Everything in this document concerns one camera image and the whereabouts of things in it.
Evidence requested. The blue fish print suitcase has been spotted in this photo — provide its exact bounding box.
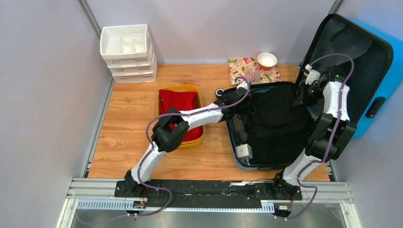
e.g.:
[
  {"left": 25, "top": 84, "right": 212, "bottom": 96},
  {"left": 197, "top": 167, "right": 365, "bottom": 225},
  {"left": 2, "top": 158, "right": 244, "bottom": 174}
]
[{"left": 226, "top": 14, "right": 403, "bottom": 171}]

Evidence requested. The black garment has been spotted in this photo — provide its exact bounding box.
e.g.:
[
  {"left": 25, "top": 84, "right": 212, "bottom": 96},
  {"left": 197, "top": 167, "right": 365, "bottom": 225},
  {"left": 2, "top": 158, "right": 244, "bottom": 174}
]
[{"left": 245, "top": 85, "right": 312, "bottom": 165}]

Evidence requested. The red cloth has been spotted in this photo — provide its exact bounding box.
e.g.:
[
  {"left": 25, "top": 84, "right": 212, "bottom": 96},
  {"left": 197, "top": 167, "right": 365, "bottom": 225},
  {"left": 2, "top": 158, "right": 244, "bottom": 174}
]
[{"left": 159, "top": 89, "right": 203, "bottom": 142}]

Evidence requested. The yellow plastic basket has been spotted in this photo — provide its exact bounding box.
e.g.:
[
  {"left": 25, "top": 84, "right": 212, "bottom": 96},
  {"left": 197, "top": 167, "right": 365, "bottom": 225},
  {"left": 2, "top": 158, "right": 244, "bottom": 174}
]
[{"left": 158, "top": 85, "right": 204, "bottom": 149}]

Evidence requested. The white plastic drawer unit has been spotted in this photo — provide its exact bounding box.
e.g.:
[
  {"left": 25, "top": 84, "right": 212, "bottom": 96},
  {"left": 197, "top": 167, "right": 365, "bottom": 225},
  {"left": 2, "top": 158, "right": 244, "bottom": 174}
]
[{"left": 100, "top": 24, "right": 157, "bottom": 84}]

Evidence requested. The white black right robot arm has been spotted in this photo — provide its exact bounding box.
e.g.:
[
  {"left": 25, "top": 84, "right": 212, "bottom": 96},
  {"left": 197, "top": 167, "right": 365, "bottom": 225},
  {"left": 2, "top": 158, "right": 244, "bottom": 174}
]
[{"left": 271, "top": 64, "right": 356, "bottom": 199}]

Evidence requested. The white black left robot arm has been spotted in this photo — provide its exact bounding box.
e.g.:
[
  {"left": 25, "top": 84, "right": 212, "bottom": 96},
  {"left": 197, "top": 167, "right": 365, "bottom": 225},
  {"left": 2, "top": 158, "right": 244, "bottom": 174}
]
[{"left": 125, "top": 83, "right": 250, "bottom": 197}]

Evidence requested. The black round cap item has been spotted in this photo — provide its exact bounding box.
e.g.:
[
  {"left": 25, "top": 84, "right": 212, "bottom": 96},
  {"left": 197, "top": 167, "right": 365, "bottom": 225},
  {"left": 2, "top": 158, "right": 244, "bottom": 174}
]
[{"left": 234, "top": 131, "right": 248, "bottom": 144}]

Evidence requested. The clear glass on tray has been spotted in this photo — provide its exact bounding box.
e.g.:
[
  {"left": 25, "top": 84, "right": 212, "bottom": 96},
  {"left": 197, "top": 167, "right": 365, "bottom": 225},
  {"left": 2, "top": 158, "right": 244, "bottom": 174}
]
[{"left": 245, "top": 66, "right": 260, "bottom": 85}]

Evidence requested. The floral pattern tray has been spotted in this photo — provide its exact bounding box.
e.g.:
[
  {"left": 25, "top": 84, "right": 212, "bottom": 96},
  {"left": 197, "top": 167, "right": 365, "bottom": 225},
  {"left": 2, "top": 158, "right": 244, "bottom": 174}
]
[{"left": 228, "top": 57, "right": 281, "bottom": 85}]

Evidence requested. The white square charger block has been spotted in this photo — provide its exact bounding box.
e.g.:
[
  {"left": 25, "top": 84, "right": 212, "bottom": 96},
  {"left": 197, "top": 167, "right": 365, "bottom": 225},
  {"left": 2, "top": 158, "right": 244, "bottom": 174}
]
[{"left": 235, "top": 144, "right": 253, "bottom": 161}]

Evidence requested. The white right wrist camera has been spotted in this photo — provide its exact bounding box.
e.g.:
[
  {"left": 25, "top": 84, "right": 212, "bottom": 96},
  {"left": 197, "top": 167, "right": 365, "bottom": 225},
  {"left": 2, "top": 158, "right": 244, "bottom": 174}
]
[{"left": 304, "top": 64, "right": 320, "bottom": 86}]

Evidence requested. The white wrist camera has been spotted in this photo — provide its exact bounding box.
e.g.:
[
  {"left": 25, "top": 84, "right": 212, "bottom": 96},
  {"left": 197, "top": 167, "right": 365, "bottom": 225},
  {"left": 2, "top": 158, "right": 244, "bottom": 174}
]
[
  {"left": 236, "top": 81, "right": 249, "bottom": 91},
  {"left": 304, "top": 64, "right": 320, "bottom": 86}
]

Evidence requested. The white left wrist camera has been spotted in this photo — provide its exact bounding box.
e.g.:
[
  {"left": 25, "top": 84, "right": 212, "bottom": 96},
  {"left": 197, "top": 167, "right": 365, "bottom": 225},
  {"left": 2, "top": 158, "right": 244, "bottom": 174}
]
[{"left": 236, "top": 81, "right": 249, "bottom": 91}]

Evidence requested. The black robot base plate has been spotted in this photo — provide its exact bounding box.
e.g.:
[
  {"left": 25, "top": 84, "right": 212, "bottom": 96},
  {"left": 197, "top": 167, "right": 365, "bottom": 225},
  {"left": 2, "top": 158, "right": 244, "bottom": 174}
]
[{"left": 114, "top": 179, "right": 302, "bottom": 209}]

